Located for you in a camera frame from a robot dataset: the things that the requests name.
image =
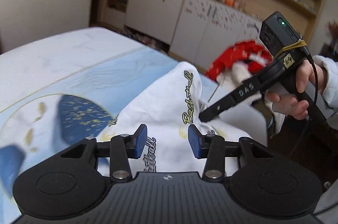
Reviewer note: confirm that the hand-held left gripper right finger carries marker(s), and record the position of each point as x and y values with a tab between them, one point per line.
195	142

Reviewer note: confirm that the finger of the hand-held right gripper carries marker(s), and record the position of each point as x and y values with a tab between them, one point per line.
212	111

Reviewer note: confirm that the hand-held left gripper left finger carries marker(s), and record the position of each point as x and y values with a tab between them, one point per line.
140	142

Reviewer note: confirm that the white printed t-shirt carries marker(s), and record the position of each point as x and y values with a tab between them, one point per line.
163	97

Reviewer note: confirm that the person's right forearm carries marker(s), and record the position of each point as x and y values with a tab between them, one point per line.
328	73

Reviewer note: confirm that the person's right hand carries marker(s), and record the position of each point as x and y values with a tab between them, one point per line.
298	107

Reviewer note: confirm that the red garment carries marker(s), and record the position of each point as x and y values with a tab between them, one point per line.
237	55

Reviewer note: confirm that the white garment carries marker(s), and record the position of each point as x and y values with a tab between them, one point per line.
237	76

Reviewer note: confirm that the white low cabinet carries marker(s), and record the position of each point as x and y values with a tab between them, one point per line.
190	20

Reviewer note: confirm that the white table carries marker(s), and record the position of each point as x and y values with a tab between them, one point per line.
66	62

